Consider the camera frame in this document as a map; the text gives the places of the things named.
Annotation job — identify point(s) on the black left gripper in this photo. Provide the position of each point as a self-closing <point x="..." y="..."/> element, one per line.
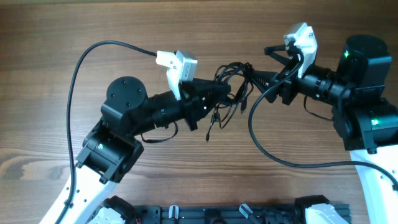
<point x="195" y="102"/>

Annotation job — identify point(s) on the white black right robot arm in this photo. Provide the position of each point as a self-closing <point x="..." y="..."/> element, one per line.
<point x="363" y="119"/>

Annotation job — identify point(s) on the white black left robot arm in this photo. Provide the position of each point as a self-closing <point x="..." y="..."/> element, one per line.
<point x="111" y="149"/>

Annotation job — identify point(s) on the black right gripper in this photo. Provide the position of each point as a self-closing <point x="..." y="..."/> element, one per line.
<point x="271" y="76"/>

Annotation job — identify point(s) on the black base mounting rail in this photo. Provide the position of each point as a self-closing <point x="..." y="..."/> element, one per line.
<point x="309" y="209"/>

